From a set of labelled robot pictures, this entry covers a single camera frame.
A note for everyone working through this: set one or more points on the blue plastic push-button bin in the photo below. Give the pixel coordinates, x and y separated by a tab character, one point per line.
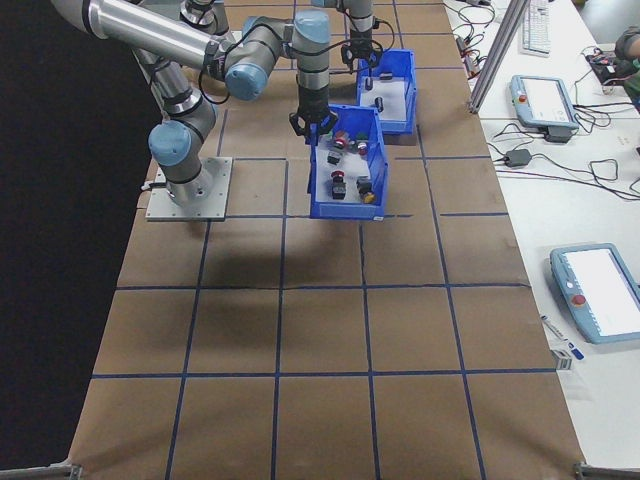
345	210

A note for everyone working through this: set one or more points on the blue plastic capacitor bin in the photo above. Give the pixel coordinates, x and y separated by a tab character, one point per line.
400	127

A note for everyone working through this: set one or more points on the green sleeved person forearm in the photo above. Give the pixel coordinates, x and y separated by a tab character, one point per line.
631	47

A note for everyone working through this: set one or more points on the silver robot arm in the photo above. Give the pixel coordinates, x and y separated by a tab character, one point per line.
361	22
150	35

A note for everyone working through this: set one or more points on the small white cardboard box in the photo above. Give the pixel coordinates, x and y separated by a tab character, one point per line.
562	360

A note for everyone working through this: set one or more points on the red mushroom push button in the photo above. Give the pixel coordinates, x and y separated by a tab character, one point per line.
334	157
339	190

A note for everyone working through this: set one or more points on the small mixed electronic parts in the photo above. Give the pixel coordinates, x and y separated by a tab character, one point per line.
350	165

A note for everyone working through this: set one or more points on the white foam pad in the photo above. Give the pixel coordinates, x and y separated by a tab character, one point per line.
395	107

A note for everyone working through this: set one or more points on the yellow push button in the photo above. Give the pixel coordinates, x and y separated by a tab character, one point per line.
369	198

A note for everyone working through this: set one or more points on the white computer keyboard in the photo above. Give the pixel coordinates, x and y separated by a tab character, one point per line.
536	30

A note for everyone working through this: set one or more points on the black power adapter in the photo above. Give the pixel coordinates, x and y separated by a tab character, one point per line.
518	157
559	135

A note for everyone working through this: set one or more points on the grey robot teach pendant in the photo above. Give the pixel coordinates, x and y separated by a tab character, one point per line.
600	290
545	100

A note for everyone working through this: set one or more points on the black electronics board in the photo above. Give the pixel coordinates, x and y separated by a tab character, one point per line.
602	61

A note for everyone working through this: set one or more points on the white blue marker pen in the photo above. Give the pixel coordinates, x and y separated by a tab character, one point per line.
562	336

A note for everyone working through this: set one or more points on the grey metal bar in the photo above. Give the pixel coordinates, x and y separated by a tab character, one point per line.
610	472

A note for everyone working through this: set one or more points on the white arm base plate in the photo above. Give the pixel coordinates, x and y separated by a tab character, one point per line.
220	200

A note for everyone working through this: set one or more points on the aluminium extrusion post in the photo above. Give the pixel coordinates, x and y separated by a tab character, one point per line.
499	50

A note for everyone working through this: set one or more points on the black frame cover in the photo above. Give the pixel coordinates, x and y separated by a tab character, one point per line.
50	250

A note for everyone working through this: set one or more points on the metal V-frame bar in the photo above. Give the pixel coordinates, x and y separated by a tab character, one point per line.
40	472

